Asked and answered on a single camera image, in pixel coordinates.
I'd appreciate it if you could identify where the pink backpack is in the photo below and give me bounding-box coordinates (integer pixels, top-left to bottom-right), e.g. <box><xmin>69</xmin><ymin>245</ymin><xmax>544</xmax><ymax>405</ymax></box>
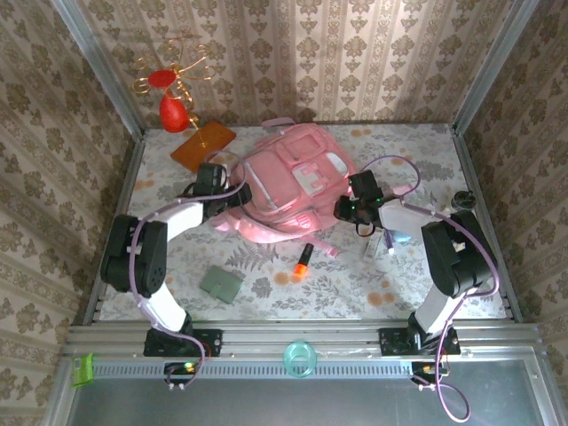
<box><xmin>212</xmin><ymin>117</ymin><xmax>360</xmax><ymax>258</ymax></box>

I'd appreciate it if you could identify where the white stationery package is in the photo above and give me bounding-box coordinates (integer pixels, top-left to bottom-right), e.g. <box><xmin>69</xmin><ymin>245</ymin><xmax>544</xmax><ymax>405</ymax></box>
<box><xmin>363</xmin><ymin>234</ymin><xmax>383</xmax><ymax>262</ymax></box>

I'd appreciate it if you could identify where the black orange highlighter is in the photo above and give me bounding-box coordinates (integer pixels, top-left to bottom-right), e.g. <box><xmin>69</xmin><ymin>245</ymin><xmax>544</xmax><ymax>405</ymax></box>
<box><xmin>292</xmin><ymin>242</ymin><xmax>314</xmax><ymax>279</ymax></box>

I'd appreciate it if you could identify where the green pencil case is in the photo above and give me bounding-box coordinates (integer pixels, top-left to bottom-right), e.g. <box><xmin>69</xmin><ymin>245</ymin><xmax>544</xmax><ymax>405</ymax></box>
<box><xmin>198</xmin><ymin>264</ymin><xmax>245</xmax><ymax>305</ymax></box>

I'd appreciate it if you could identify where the red drop ornament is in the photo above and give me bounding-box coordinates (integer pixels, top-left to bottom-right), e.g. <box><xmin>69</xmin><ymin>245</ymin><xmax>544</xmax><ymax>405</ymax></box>
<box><xmin>159</xmin><ymin>95</ymin><xmax>189</xmax><ymax>133</ymax></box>

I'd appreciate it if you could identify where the glass jar black lid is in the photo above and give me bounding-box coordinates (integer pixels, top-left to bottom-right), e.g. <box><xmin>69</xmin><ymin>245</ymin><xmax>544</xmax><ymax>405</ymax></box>
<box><xmin>450</xmin><ymin>189</ymin><xmax>475</xmax><ymax>212</ymax></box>

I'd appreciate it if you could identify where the red disc ornament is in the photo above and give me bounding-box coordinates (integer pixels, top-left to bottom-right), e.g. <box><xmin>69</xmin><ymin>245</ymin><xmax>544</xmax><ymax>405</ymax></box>
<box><xmin>147</xmin><ymin>70</ymin><xmax>176</xmax><ymax>89</ymax></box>

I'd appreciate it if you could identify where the floral tablecloth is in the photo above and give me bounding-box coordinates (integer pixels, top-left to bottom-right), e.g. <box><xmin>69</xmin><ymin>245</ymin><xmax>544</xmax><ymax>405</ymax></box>
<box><xmin>98</xmin><ymin>123</ymin><xmax>509</xmax><ymax>321</ymax></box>

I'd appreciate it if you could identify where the teal tape roll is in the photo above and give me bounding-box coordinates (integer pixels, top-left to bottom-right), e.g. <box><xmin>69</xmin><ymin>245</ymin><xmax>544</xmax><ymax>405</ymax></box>
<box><xmin>282</xmin><ymin>340</ymin><xmax>319</xmax><ymax>379</ymax></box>

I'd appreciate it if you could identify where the grey metal panel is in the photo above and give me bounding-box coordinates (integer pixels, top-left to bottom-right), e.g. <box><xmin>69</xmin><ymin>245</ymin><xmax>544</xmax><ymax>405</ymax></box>
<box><xmin>66</xmin><ymin>376</ymin><xmax>547</xmax><ymax>426</ymax></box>

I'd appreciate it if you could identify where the green small box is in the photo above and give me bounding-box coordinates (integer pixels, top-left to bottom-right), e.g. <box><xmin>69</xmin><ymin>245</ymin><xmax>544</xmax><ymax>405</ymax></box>
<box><xmin>70</xmin><ymin>353</ymin><xmax>96</xmax><ymax>388</ymax></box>

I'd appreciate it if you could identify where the gold wire stand wooden base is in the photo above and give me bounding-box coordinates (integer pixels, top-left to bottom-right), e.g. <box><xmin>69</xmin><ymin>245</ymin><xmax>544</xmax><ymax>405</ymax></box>
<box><xmin>131</xmin><ymin>36</ymin><xmax>236</xmax><ymax>174</ymax></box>

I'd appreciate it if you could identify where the aluminium side rail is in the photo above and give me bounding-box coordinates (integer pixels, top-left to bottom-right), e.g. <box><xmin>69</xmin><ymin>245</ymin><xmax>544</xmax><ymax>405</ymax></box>
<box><xmin>82</xmin><ymin>132</ymin><xmax>146</xmax><ymax>325</ymax></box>
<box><xmin>450</xmin><ymin>128</ymin><xmax>525</xmax><ymax>323</ymax></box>

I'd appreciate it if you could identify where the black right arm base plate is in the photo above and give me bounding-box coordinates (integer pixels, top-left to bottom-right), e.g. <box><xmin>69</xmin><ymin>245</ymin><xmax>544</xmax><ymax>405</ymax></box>
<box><xmin>378</xmin><ymin>327</ymin><xmax>462</xmax><ymax>356</ymax></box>

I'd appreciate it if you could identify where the aluminium cross rail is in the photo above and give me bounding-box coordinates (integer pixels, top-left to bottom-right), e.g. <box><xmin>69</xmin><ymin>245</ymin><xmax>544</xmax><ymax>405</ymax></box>
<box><xmin>61</xmin><ymin>321</ymin><xmax>545</xmax><ymax>359</ymax></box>

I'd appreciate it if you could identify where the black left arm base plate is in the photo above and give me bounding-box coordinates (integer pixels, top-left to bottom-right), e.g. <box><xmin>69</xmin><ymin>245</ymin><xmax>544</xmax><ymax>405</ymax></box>
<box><xmin>142</xmin><ymin>327</ymin><xmax>224</xmax><ymax>358</ymax></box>

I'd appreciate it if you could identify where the aluminium frame post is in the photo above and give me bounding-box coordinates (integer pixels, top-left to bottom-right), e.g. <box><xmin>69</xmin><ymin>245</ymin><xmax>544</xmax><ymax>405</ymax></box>
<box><xmin>452</xmin><ymin>0</ymin><xmax>533</xmax><ymax>134</ymax></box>
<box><xmin>51</xmin><ymin>0</ymin><xmax>146</xmax><ymax>138</ymax></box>

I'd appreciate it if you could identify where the grey slotted cable duct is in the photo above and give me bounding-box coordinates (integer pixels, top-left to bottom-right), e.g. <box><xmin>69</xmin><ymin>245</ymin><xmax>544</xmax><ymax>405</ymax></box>
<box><xmin>73</xmin><ymin>358</ymin><xmax>533</xmax><ymax>379</ymax></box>

